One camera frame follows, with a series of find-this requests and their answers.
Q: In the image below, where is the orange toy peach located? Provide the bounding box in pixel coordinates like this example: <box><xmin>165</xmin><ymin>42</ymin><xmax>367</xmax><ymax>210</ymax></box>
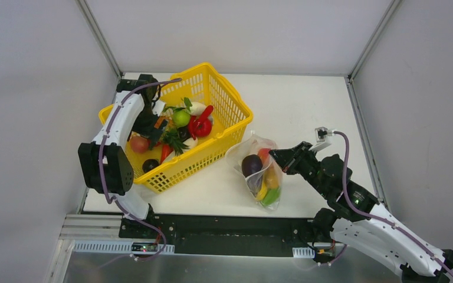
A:
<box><xmin>257</xmin><ymin>147</ymin><xmax>271</xmax><ymax>166</ymax></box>

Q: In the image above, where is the clear zip top bag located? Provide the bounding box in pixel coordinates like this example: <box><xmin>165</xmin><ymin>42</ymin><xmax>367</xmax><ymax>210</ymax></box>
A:
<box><xmin>225</xmin><ymin>131</ymin><xmax>283</xmax><ymax>211</ymax></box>

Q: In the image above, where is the purple toy eggplant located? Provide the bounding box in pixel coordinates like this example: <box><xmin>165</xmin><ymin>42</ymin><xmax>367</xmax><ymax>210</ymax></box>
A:
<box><xmin>241</xmin><ymin>154</ymin><xmax>263</xmax><ymax>196</ymax></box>

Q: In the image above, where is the green toy pepper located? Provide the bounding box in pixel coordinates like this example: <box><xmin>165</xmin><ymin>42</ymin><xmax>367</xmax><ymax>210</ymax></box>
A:
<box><xmin>260</xmin><ymin>187</ymin><xmax>281</xmax><ymax>207</ymax></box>

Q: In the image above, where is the yellow plastic shopping basket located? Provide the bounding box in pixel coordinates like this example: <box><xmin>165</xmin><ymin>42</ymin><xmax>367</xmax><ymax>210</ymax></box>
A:
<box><xmin>98</xmin><ymin>62</ymin><xmax>254</xmax><ymax>195</ymax></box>

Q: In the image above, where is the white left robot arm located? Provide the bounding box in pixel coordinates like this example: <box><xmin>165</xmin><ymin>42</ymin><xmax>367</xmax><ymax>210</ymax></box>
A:
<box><xmin>78</xmin><ymin>74</ymin><xmax>168</xmax><ymax>239</ymax></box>

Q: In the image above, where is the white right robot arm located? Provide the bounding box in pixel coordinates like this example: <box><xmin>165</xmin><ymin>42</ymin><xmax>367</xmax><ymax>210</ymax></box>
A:
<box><xmin>269</xmin><ymin>141</ymin><xmax>453</xmax><ymax>282</ymax></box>

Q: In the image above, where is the pink toy peach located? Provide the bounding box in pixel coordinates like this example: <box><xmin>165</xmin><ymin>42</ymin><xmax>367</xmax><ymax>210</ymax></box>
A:
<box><xmin>129</xmin><ymin>135</ymin><xmax>149</xmax><ymax>154</ymax></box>

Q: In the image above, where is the orange toy pineapple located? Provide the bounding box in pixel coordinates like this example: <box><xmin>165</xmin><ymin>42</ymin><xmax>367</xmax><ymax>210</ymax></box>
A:
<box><xmin>157</xmin><ymin>117</ymin><xmax>184</xmax><ymax>155</ymax></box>

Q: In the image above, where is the small red toy chili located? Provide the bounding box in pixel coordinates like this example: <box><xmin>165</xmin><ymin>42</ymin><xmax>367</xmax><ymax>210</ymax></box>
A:
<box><xmin>160</xmin><ymin>144</ymin><xmax>174</xmax><ymax>163</ymax></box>

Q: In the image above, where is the green toy apple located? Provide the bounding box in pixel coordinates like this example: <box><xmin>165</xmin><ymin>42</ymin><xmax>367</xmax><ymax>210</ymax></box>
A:
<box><xmin>172</xmin><ymin>110</ymin><xmax>191</xmax><ymax>127</ymax></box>

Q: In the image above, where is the red toy chili pepper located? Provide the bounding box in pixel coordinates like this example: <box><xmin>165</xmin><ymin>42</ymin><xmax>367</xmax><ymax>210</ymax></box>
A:
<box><xmin>188</xmin><ymin>105</ymin><xmax>214</xmax><ymax>139</ymax></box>

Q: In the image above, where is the white toy radish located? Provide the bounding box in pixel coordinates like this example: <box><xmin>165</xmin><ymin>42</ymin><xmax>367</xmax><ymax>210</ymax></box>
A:
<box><xmin>162</xmin><ymin>137</ymin><xmax>199</xmax><ymax>163</ymax></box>

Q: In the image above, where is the white toy onion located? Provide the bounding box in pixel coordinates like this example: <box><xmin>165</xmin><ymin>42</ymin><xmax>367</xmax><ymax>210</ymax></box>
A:
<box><xmin>186</xmin><ymin>101</ymin><xmax>206</xmax><ymax>116</ymax></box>

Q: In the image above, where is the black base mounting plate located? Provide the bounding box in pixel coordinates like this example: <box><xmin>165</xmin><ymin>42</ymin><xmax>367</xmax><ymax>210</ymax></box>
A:
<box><xmin>119</xmin><ymin>213</ymin><xmax>336</xmax><ymax>257</ymax></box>

